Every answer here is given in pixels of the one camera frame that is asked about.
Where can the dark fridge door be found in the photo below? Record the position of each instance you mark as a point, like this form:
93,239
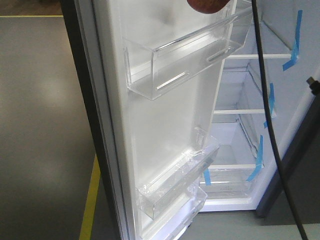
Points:
136,138

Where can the red yellow apple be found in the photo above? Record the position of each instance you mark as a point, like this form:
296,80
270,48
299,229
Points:
207,6

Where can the dark grey fridge body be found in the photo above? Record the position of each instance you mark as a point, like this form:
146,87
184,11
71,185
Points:
290,37

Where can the clear upper door bin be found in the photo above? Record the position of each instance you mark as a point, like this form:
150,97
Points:
154,71

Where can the clear door bin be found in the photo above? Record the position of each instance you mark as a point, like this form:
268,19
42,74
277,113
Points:
171,223
157,195
154,71

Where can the clear middle door bin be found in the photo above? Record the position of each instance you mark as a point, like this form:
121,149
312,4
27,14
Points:
157,195

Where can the yellow floor tape line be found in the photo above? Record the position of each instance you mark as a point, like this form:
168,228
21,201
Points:
48,172

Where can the clear crisper drawer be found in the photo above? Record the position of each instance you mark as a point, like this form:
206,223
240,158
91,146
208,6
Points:
229,183

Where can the clear lower door bin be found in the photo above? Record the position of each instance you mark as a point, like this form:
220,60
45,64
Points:
171,223

